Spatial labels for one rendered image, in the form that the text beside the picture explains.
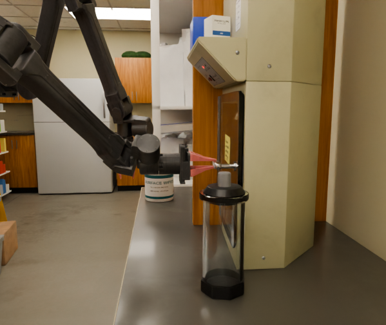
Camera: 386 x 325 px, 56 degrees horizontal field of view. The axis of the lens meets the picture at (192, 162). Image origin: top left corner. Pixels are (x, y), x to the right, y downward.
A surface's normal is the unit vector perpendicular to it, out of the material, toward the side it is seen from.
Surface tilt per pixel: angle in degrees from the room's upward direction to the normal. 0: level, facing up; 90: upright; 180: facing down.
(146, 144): 50
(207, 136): 90
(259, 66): 90
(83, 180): 90
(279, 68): 90
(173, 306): 0
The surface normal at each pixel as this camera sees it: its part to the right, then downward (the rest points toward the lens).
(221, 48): 0.10, 0.15
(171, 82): -0.33, 0.08
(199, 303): 0.00, -0.99
